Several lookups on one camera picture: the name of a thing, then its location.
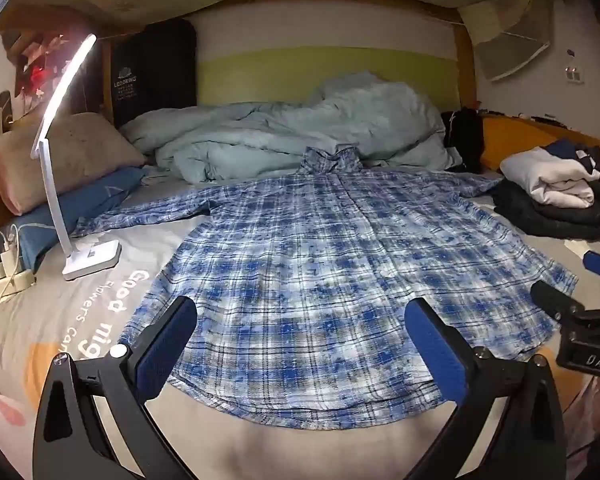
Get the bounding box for red decoration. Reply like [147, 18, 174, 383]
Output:
[22, 35, 71, 101]

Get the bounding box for pink printed cloth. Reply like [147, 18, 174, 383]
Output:
[0, 392, 33, 480]

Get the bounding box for pale checkered canopy cloth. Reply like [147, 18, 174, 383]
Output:
[0, 0, 576, 81]

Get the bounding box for black hanging garment bag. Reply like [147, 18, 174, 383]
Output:
[111, 19, 198, 128]

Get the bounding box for white desk lamp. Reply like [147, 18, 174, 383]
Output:
[31, 34, 122, 281]

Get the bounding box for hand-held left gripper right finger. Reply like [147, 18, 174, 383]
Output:
[404, 297, 567, 480]

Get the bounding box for blue plaid shirt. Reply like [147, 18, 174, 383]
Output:
[72, 146, 578, 433]

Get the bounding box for beige pillow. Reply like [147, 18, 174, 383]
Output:
[0, 112, 146, 216]

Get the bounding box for dark folded clothes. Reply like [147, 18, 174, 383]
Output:
[492, 177, 600, 241]

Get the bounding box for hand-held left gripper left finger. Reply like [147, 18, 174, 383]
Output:
[32, 295, 198, 480]

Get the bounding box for white power strip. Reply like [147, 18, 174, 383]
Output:
[0, 269, 35, 302]

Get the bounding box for navy folded garment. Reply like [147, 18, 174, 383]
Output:
[540, 139, 600, 171]

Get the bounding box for wooden bed frame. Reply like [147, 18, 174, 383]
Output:
[95, 0, 600, 176]

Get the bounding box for light blue duvet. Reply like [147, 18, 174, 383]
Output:
[120, 71, 463, 184]

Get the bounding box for white charger plug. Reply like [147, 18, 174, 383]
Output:
[0, 247, 21, 281]

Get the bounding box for black garment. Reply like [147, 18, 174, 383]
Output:
[440, 107, 486, 175]

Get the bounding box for white cloth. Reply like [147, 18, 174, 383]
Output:
[562, 237, 593, 261]

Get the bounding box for grey printed bed sheet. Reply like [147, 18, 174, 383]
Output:
[0, 170, 600, 480]

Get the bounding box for white folded sweatshirt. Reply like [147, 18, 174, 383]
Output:
[500, 146, 600, 209]

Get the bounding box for blue pillow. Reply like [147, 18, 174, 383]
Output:
[11, 166, 148, 273]

